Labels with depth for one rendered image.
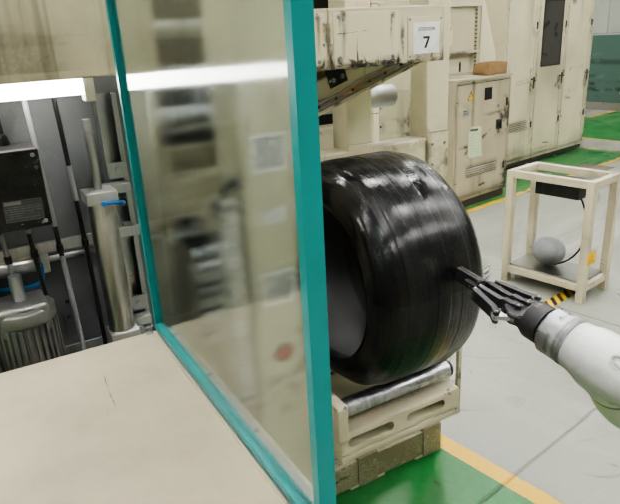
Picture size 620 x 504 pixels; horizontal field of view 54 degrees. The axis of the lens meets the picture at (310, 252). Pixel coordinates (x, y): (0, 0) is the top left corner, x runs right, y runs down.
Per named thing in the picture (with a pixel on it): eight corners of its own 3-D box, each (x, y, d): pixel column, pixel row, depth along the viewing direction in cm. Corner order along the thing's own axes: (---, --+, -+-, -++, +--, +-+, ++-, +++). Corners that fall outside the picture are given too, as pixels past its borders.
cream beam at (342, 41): (247, 79, 141) (241, 11, 136) (208, 75, 161) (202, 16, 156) (446, 61, 168) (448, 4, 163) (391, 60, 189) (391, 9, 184)
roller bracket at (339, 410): (339, 447, 136) (337, 410, 133) (262, 370, 169) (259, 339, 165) (351, 441, 138) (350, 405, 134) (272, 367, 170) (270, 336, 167)
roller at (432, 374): (334, 401, 139) (326, 404, 143) (341, 420, 138) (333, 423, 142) (449, 356, 155) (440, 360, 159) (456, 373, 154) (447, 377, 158)
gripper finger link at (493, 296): (520, 322, 116) (515, 324, 115) (477, 296, 124) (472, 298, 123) (524, 304, 114) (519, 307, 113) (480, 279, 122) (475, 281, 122)
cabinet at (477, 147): (453, 213, 591) (457, 81, 549) (408, 203, 634) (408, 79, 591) (507, 194, 644) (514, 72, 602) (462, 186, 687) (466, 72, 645)
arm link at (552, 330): (562, 329, 102) (534, 312, 107) (552, 373, 106) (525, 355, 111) (597, 315, 106) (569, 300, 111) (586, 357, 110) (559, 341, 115)
